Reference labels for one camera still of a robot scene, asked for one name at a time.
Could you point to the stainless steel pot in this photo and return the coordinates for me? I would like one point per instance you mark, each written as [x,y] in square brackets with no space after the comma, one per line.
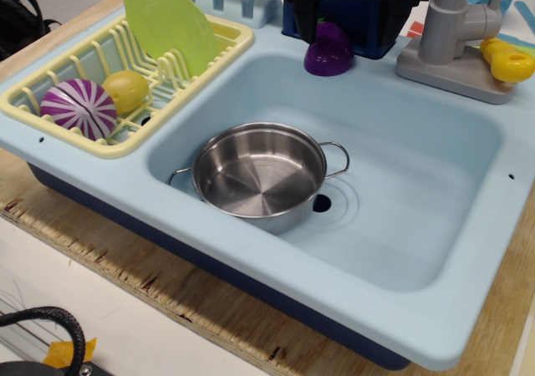
[264,173]

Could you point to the orange red block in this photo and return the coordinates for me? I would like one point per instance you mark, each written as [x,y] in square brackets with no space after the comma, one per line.
[415,30]

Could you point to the purple toy eggplant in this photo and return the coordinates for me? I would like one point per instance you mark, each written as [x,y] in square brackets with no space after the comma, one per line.
[331,53]

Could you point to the light blue toy sink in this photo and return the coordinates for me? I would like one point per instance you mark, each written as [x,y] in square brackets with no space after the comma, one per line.
[400,265]

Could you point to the yellow toy potato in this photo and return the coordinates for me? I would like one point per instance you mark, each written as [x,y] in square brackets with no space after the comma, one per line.
[128,90]

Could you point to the black backpack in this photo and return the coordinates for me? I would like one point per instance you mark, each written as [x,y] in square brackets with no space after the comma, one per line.
[20,27]

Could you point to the yellow tape piece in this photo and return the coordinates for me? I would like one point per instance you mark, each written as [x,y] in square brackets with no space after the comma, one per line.
[60,354]

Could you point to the black base with screw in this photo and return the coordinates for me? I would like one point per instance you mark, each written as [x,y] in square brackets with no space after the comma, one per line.
[40,369]

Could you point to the purple striped toy onion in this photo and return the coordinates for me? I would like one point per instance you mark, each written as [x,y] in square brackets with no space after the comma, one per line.
[81,104]

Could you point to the grey toy faucet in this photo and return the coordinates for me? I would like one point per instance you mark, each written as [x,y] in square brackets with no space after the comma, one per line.
[442,57]

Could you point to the yellow dish drying rack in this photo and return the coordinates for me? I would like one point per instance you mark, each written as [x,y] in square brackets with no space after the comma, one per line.
[110,49]

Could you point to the yellow faucet handle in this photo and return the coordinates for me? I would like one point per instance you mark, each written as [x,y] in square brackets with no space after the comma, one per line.
[507,63]

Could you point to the green plastic plate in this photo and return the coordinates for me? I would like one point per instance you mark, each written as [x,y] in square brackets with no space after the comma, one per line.
[163,25]

